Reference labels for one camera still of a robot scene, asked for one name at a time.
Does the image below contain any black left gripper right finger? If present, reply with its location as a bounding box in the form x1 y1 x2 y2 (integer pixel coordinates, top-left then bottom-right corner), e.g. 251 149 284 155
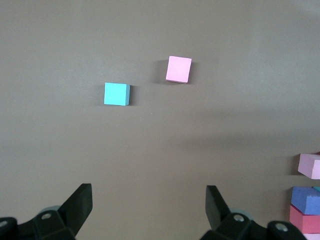
205 184 309 240

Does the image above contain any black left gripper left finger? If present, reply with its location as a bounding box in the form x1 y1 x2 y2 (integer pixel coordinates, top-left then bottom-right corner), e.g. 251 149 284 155
0 183 94 240

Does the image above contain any crimson foam cube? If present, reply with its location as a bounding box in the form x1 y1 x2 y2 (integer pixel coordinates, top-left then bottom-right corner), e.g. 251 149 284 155
289 204 320 234

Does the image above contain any light purple foam cube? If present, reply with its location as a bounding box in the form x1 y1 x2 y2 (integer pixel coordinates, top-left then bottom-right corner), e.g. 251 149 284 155
290 186 320 216

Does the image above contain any brown table cover sheet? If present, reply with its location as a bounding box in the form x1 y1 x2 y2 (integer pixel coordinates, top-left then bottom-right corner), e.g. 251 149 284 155
0 0 320 240

